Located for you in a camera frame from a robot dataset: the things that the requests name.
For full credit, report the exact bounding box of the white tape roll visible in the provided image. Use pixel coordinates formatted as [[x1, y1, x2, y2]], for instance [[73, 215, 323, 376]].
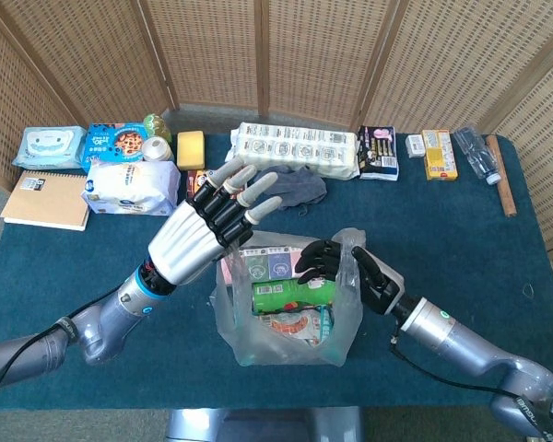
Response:
[[141, 135, 175, 163]]

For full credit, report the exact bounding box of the wooden stick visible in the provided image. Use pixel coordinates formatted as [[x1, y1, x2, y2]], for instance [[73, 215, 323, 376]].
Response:
[[485, 134, 519, 217]]

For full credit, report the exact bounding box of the blue carpet table cover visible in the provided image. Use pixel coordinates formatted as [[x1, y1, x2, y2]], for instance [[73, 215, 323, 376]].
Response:
[[0, 132, 553, 411]]

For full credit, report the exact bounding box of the clear plastic water bottle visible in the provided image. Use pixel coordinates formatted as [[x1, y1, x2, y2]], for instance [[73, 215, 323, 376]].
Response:
[[452, 125, 503, 186]]

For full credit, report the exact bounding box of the green snack package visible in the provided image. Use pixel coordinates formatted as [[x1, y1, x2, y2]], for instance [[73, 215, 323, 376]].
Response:
[[251, 277, 337, 317]]

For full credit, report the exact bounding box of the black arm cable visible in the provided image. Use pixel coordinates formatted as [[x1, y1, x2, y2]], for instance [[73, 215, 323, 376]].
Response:
[[0, 317, 79, 442], [389, 333, 553, 436]]

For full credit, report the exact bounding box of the clear plastic shopping bag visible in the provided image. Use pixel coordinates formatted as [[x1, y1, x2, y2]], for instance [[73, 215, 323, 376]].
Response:
[[210, 227, 367, 368]]

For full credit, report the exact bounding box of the blue cookie box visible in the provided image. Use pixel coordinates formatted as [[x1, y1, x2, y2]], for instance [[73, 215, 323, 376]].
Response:
[[80, 122, 148, 172]]

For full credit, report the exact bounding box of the small white box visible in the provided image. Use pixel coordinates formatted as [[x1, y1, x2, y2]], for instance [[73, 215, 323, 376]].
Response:
[[405, 134, 428, 159]]

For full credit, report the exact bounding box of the light blue wet wipes pack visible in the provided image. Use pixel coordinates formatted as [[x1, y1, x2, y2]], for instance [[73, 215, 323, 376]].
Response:
[[12, 125, 88, 170]]

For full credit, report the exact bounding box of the yellow cardboard box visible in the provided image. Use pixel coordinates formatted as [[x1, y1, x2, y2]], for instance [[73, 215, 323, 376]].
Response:
[[421, 129, 459, 182]]

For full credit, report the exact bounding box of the rattan folding screen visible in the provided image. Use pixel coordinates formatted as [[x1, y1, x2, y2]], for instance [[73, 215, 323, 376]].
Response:
[[0, 0, 553, 323]]

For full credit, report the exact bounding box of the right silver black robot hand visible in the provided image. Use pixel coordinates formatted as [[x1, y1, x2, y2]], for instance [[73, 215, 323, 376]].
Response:
[[293, 238, 406, 317]]

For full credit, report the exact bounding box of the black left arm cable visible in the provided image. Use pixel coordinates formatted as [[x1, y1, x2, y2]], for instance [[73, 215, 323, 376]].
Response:
[[0, 317, 79, 442]]

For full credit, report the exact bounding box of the white lilac tissue pack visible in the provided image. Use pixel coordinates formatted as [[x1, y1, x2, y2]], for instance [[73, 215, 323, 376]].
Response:
[[81, 159, 182, 217]]

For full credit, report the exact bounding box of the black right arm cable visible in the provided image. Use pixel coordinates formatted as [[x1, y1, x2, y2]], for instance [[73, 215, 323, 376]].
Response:
[[389, 333, 553, 436]]

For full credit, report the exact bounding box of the teal orange white snack packet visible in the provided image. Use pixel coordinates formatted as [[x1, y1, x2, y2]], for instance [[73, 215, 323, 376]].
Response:
[[261, 306, 336, 352]]

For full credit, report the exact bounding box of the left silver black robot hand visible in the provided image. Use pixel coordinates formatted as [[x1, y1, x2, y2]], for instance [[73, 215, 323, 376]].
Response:
[[147, 158, 283, 286]]

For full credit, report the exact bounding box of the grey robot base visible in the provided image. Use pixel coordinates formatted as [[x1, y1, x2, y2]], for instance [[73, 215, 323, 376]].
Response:
[[165, 407, 365, 442]]

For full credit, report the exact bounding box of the grey cloth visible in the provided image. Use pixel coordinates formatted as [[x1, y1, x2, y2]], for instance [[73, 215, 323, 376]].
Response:
[[253, 165, 328, 217]]

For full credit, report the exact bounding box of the white toilet paper pack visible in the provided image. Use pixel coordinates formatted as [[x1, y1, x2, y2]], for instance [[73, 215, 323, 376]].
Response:
[[224, 122, 361, 181]]

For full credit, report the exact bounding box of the brown spiral notebook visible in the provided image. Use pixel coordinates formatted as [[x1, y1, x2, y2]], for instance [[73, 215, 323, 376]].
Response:
[[0, 169, 91, 232]]

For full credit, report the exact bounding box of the yellow sponge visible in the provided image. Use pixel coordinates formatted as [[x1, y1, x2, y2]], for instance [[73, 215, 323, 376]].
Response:
[[176, 130, 207, 171]]

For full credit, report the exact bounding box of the pink pastel tissue multipack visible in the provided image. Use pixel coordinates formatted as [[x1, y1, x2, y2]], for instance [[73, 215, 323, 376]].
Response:
[[220, 247, 308, 296]]

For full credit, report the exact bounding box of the brown chocolate biscuit box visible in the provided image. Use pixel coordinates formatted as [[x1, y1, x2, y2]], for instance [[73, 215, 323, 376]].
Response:
[[186, 168, 214, 201]]

